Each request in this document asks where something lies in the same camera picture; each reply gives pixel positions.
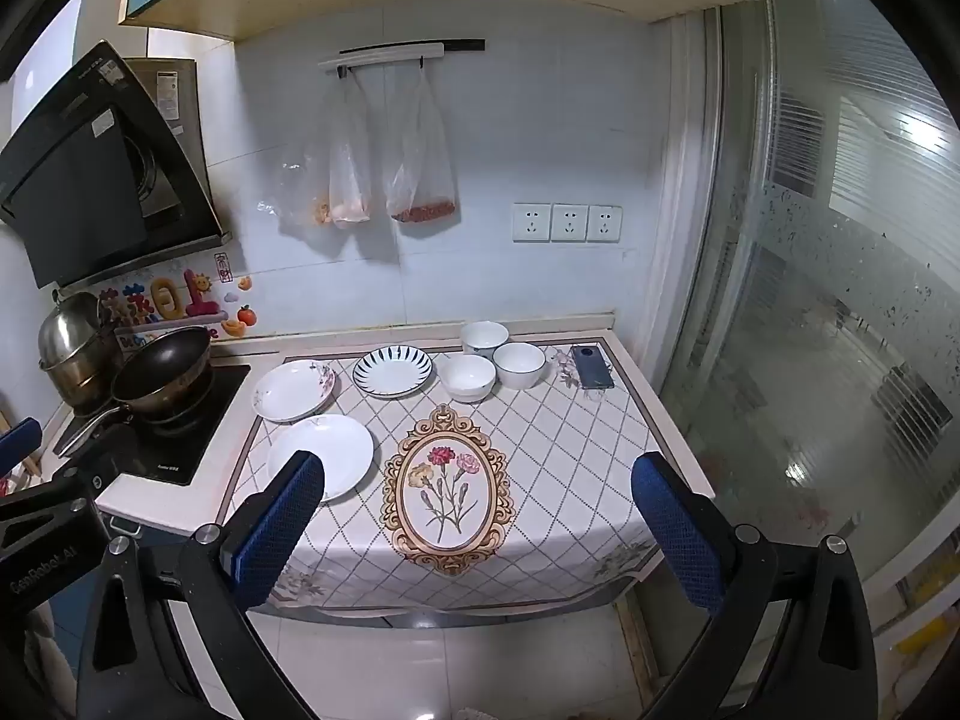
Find floral diamond-pattern tablecloth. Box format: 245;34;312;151
217;337;676;612

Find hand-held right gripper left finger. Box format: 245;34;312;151
75;450;327;720

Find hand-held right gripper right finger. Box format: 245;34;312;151
630;452;878;720

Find blue smartphone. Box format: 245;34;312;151
570;345;616;391

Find white bowl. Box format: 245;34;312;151
442;354;496;402
460;321;511;359
493;343;547;391

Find stainless steel pot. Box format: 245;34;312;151
37;291;121;410

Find black induction cooktop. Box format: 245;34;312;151
52;364;252;487

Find floral white plate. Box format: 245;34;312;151
251;360;338;422

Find white wall hook rail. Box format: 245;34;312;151
319;41;447;76

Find plain white plate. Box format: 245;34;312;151
266;414;374;505

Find white wall socket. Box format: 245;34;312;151
551;203;590;243
587;204;623;243
513;202;552;243

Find clear plastic bag red contents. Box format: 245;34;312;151
384;67;460;224

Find colourful cartoon wall stickers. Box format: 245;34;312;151
97;251;260;350

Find black range hood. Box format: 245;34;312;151
0;41;230;290

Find blue striped white plate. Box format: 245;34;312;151
352;345;434;400

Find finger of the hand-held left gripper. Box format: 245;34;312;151
0;463;125;541
0;418;44;477

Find black frying pan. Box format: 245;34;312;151
56;326;213;458

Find black wall strip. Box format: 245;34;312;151
339;39;486;55

